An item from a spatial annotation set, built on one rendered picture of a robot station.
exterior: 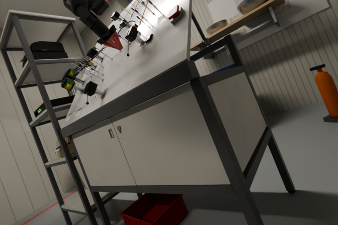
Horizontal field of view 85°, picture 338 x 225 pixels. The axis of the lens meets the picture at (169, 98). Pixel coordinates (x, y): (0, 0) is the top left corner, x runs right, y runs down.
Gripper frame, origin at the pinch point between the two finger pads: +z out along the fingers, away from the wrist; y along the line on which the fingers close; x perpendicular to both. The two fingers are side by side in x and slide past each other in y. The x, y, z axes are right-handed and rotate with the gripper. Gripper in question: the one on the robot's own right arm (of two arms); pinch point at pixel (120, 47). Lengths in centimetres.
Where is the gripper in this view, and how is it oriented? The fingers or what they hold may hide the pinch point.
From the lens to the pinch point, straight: 91.3
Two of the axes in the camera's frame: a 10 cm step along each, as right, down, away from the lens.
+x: -3.4, 8.1, -4.7
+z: 6.3, 5.7, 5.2
